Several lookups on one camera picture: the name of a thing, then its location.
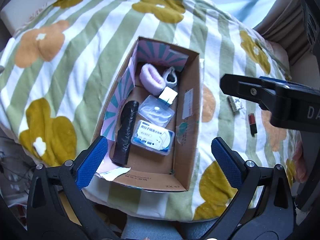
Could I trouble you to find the red lip gloss tube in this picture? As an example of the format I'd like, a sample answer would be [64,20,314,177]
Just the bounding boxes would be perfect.
[248,113,257,137]

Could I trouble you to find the black garbage bag roll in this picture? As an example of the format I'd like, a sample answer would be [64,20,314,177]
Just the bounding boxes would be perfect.
[111,101,139,167]

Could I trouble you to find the blue white floss pick box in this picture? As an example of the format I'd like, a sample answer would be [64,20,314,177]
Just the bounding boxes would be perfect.
[131,120,175,156]

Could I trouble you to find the brown curtain right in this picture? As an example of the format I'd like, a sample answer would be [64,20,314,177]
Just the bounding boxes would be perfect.
[254,0,310,66]

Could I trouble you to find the clear plastic case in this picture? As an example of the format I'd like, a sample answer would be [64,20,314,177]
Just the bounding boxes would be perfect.
[138,95,175,127]

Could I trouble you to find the striped floral blanket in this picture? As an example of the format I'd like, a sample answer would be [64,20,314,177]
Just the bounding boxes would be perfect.
[1,0,300,222]

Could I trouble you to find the cardboard box pink teal flaps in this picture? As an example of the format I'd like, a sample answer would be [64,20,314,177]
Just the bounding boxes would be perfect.
[95,37,203,192]

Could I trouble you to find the white blue tissue pack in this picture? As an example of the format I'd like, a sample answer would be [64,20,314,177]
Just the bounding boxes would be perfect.
[227,95,244,115]

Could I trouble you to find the small white square box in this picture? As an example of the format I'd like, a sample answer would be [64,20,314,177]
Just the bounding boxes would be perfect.
[158,87,178,106]

